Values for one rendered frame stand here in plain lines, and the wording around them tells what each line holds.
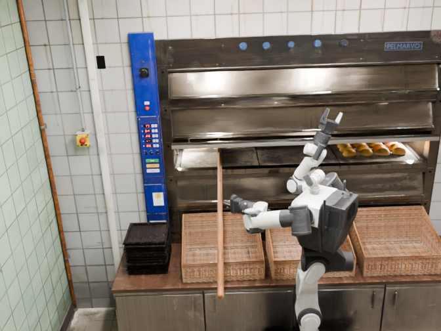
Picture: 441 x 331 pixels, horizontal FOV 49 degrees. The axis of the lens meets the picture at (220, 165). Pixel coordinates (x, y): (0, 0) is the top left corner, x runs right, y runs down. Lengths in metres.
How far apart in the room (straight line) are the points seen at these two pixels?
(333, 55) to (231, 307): 1.80
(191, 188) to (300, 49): 1.24
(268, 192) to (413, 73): 1.27
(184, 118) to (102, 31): 0.77
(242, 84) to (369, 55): 0.85
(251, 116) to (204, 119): 0.33
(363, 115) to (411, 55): 0.49
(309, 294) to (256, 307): 0.60
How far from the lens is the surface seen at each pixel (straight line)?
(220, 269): 2.35
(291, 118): 3.38
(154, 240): 3.34
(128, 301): 3.41
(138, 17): 3.24
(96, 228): 3.78
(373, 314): 3.60
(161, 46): 3.25
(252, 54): 3.26
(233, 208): 2.93
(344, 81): 3.38
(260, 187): 3.54
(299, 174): 2.95
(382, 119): 3.52
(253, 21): 3.21
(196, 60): 3.26
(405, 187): 3.78
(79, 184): 3.65
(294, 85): 3.31
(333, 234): 2.58
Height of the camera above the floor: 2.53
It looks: 23 degrees down
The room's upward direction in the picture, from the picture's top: 2 degrees counter-clockwise
